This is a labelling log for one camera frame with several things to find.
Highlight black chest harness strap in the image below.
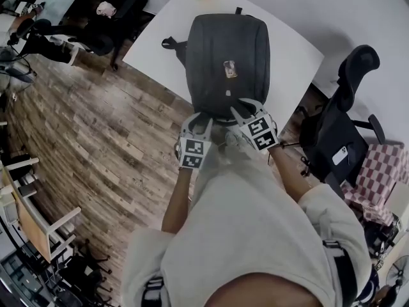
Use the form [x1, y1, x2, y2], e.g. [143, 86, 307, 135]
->
[322, 240, 359, 307]
[140, 276, 166, 307]

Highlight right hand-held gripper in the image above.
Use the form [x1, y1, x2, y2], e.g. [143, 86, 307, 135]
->
[229, 98, 279, 152]

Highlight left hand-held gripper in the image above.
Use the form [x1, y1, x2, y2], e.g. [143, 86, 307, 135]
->
[177, 113, 214, 170]

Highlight red white checkered cloth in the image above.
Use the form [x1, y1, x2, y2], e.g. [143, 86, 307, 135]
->
[341, 143, 409, 226]

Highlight person's light grey trousers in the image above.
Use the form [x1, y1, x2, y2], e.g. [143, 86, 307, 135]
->
[194, 125, 275, 185]

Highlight wooden desk white legs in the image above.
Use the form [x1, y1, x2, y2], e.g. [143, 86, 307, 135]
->
[0, 157, 82, 264]

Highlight white smartphone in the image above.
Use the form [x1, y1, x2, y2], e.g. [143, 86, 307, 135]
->
[332, 145, 354, 166]

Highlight dark grey backpack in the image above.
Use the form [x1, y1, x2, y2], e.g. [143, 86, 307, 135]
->
[161, 6, 272, 123]

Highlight pink cloth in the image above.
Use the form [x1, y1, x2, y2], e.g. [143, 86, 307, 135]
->
[96, 1, 118, 19]

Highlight person's right forearm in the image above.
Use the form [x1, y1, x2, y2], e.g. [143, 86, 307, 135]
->
[267, 145, 313, 204]

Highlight black mesh office chair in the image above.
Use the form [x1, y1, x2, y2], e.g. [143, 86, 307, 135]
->
[298, 45, 385, 188]

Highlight small photo tag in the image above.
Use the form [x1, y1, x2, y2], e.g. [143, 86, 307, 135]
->
[222, 60, 239, 79]

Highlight standing fan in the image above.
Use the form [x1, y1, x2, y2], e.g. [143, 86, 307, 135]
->
[385, 255, 409, 287]

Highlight person's face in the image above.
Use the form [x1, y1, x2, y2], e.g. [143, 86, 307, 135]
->
[207, 272, 323, 307]

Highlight person's light grey shirt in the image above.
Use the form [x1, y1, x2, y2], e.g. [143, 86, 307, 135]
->
[121, 171, 373, 307]

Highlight person's left forearm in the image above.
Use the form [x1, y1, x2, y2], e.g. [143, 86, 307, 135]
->
[161, 167, 198, 235]

